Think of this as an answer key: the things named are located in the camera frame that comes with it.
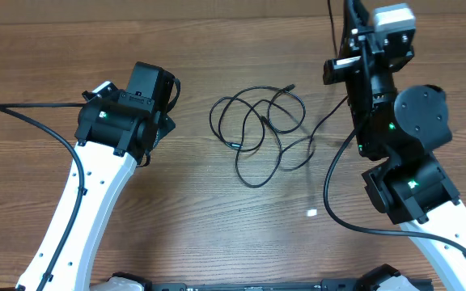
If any black USB cable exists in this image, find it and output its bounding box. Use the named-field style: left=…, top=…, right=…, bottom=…
left=326, top=0, right=339, bottom=57
left=209, top=83, right=307, bottom=153
left=235, top=95, right=350, bottom=189

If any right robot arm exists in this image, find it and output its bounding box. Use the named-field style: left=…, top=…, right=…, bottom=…
left=323, top=0, right=466, bottom=290

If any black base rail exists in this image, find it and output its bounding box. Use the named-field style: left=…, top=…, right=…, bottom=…
left=147, top=278, right=434, bottom=291

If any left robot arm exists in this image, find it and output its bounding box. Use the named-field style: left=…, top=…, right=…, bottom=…
left=0, top=61, right=180, bottom=291

